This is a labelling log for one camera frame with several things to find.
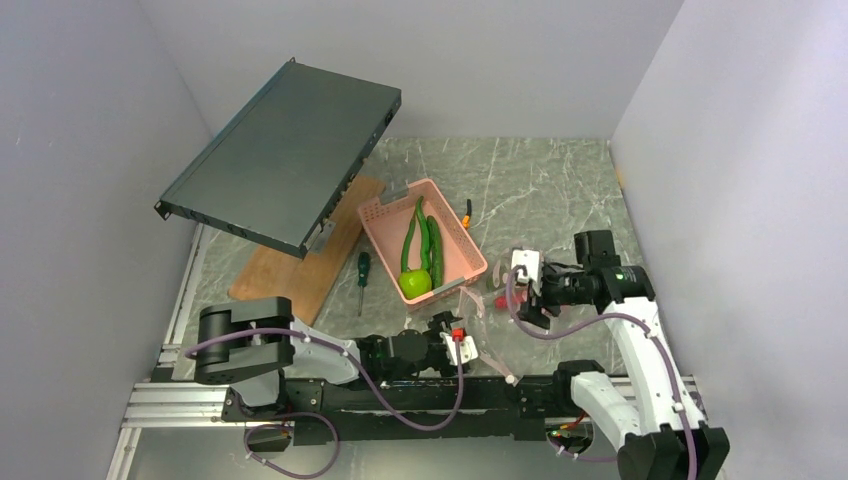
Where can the green fake apple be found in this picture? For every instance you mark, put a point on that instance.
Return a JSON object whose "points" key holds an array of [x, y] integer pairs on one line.
{"points": [[414, 283]]}

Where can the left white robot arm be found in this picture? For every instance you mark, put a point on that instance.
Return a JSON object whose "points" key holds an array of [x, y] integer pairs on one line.
{"points": [[248, 344]]}

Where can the dark green rack server chassis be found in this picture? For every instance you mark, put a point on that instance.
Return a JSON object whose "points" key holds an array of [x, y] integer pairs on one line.
{"points": [[275, 173]]}

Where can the green handled screwdriver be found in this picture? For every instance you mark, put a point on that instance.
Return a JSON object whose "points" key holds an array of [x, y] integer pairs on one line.
{"points": [[363, 270]]}

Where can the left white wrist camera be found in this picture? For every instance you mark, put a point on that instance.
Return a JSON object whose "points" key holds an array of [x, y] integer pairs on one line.
{"points": [[461, 347]]}

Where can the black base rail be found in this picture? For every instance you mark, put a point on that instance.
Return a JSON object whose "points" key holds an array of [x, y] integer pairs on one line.
{"points": [[426, 408]]}

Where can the thin green fake chili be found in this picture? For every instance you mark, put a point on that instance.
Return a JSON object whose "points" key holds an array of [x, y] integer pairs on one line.
{"points": [[404, 258]]}

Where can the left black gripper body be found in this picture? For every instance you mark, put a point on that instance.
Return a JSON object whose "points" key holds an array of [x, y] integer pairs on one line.
{"points": [[435, 357]]}

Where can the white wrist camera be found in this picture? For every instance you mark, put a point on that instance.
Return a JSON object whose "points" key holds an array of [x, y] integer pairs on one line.
{"points": [[461, 347], [528, 263]]}

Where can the aluminium frame rail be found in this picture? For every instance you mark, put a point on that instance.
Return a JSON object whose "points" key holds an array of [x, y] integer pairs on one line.
{"points": [[169, 404]]}

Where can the dark green fake cucumber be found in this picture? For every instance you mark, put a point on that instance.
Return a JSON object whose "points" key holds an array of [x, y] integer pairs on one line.
{"points": [[436, 253]]}

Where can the brown wooden board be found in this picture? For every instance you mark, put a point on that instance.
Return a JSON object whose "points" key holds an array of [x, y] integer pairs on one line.
{"points": [[307, 282]]}

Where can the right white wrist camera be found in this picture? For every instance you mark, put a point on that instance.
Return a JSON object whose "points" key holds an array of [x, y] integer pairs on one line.
{"points": [[528, 263]]}

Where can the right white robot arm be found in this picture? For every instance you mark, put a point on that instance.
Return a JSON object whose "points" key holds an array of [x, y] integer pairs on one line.
{"points": [[662, 434]]}

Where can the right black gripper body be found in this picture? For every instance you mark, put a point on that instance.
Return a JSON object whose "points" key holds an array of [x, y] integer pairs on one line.
{"points": [[556, 289]]}

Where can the pink perforated plastic basket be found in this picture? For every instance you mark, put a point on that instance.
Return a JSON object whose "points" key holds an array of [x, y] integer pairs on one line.
{"points": [[385, 220]]}

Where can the black orange small tool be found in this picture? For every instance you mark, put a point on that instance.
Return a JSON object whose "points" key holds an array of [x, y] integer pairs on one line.
{"points": [[466, 219]]}

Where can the clear zip top bag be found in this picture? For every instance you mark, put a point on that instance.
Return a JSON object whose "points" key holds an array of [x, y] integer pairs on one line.
{"points": [[504, 349]]}

